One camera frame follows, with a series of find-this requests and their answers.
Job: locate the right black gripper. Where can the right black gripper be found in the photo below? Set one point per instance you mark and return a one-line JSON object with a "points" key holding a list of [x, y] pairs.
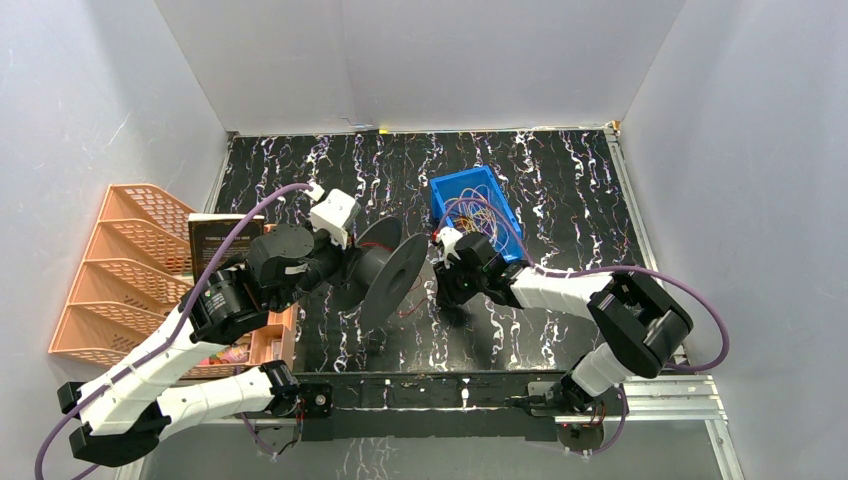
{"points": [[446, 290]]}

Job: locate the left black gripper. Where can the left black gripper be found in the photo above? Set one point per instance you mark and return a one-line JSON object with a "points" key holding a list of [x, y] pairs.
{"points": [[342, 263]]}

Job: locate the black cable spool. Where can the black cable spool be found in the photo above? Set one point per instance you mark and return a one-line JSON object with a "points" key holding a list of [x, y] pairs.
{"points": [[378, 271]]}

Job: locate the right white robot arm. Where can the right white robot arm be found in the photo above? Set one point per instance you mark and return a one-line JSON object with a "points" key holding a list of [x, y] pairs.
{"points": [[641, 324]]}

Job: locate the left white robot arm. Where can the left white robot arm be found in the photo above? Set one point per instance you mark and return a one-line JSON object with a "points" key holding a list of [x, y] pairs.
{"points": [[128, 411]]}

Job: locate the blue plastic bin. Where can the blue plastic bin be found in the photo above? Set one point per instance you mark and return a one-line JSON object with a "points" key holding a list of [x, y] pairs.
{"points": [[472, 201]]}

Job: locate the orange compartment organizer tray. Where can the orange compartment organizer tray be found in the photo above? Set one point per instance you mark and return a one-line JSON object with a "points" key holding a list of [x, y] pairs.
{"points": [[271, 341]]}

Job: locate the dark book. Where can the dark book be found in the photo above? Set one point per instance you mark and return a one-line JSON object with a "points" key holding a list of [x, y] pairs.
{"points": [[208, 231]]}

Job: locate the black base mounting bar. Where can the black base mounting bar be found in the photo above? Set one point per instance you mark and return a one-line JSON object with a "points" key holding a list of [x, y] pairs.
{"points": [[446, 405]]}

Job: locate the orange mesh file rack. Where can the orange mesh file rack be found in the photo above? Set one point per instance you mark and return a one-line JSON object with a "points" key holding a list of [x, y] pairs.
{"points": [[134, 270]]}

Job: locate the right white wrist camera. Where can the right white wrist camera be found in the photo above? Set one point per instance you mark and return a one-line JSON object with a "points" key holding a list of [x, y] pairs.
{"points": [[446, 240]]}

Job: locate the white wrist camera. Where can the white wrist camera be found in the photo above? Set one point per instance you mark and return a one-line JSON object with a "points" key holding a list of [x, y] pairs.
{"points": [[333, 211], [446, 240]]}

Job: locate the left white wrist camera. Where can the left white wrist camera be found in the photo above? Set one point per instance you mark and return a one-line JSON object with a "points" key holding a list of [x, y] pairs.
{"points": [[333, 211]]}

